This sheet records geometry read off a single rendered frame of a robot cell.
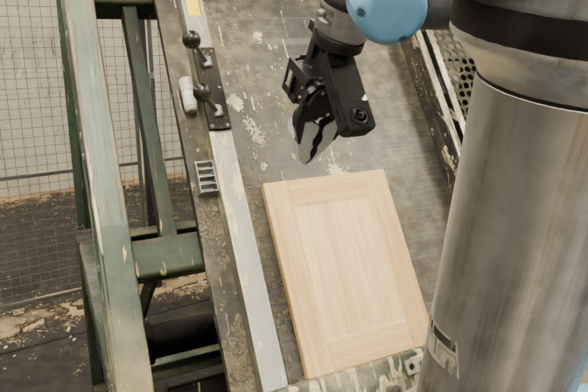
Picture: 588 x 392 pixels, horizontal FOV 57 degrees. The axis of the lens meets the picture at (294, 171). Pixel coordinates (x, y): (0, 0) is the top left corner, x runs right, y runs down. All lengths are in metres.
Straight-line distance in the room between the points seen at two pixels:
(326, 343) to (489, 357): 0.85
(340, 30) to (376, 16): 0.14
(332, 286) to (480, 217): 0.92
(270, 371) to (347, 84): 0.59
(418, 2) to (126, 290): 0.71
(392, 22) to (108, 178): 0.67
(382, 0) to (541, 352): 0.37
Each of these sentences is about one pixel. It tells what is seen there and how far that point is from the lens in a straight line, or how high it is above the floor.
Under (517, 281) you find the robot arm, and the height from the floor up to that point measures 1.43.
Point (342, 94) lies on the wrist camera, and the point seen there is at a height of 1.47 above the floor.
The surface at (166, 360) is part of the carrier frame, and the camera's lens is 2.52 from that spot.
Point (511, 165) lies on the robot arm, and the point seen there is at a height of 1.49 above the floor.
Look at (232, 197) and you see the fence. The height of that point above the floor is 1.22.
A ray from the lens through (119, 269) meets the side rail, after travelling 1.03.
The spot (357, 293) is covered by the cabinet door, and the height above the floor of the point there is 1.00.
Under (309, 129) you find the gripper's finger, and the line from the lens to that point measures 0.77.
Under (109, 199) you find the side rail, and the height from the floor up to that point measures 1.24.
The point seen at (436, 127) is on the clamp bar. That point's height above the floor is 1.31.
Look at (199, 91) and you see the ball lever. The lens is 1.06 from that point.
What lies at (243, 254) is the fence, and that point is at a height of 1.12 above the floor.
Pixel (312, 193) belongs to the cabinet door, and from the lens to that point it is 1.20.
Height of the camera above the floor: 1.54
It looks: 14 degrees down
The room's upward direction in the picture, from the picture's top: straight up
